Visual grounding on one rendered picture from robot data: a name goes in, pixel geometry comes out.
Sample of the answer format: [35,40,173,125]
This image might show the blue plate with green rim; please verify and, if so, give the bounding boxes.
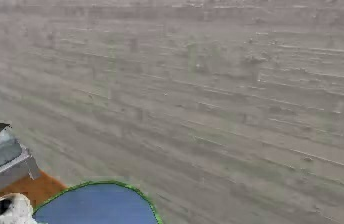
[32,180,164,224]

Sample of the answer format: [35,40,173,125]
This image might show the grey metal box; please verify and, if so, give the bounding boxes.
[0,117,42,201]

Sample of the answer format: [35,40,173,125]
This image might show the white speckled mug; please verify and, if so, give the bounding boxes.
[0,192,40,224]

